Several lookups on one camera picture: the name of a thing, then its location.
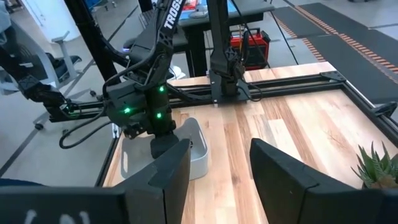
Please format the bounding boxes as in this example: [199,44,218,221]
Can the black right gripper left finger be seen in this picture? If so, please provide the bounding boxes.
[115,138,192,224]

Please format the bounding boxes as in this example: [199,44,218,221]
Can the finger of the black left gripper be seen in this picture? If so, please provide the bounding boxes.
[150,133,180,160]

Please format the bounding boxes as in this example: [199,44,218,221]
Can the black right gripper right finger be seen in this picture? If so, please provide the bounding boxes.
[249,138,384,224]

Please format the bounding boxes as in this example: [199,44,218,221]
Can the white plastic bin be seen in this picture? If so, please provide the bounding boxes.
[119,117,210,181]

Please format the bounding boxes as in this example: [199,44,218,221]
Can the dark side table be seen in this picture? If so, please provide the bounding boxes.
[138,0,276,78]

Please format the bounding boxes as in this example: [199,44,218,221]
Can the potted succulent plant black pot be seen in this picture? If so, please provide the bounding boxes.
[351,141,398,190]

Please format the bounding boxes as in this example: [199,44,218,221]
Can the red and black case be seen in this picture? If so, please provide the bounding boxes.
[229,27,272,72]

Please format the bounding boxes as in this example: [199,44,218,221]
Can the grey office chair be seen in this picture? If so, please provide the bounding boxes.
[0,21,97,131]

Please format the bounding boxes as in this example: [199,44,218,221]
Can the black floor mat orange stripe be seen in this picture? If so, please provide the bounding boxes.
[269,2,398,105]

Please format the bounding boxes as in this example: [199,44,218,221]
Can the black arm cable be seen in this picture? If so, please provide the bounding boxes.
[58,102,113,150]

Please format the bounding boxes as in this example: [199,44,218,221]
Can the black upright frame post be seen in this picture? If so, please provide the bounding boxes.
[206,0,251,105]

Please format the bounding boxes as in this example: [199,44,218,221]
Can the black aluminium table frame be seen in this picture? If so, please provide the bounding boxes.
[49,70,398,187]

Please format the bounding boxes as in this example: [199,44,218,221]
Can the black slanted frame post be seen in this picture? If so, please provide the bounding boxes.
[63,0,130,86]

